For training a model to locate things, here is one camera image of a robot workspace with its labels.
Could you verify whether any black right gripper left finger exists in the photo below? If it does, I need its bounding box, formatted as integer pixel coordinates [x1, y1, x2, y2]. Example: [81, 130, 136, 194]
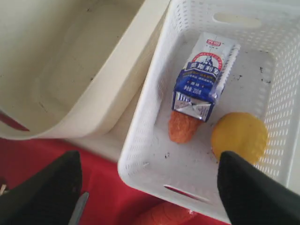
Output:
[0, 151, 82, 225]

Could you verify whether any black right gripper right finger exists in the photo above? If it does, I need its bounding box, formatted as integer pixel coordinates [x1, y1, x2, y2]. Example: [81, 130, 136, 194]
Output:
[217, 151, 300, 225]

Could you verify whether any yellow lemon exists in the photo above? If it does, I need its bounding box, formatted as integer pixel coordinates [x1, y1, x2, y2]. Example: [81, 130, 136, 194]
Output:
[210, 112, 268, 164]

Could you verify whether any orange fried chicken piece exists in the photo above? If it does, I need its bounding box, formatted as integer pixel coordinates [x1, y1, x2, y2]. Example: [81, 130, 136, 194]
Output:
[168, 111, 203, 143]

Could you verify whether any blue white milk carton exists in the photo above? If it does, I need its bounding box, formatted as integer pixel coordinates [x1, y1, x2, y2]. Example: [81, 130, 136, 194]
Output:
[172, 32, 240, 122]

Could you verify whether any silver table knife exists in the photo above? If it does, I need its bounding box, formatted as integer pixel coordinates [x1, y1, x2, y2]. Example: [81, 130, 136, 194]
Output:
[68, 192, 89, 225]

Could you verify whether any red tablecloth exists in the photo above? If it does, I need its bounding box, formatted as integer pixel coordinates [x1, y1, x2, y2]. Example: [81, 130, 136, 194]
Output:
[0, 110, 232, 225]

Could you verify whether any red toy sausage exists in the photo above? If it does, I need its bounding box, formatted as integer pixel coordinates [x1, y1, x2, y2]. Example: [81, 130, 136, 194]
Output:
[133, 202, 198, 225]

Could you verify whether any white perforated plastic basket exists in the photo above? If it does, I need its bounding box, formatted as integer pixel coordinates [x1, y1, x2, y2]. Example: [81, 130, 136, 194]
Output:
[118, 0, 300, 222]

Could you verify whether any cream plastic storage bin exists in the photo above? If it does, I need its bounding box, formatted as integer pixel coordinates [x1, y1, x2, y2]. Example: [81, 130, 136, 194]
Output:
[0, 0, 169, 140]

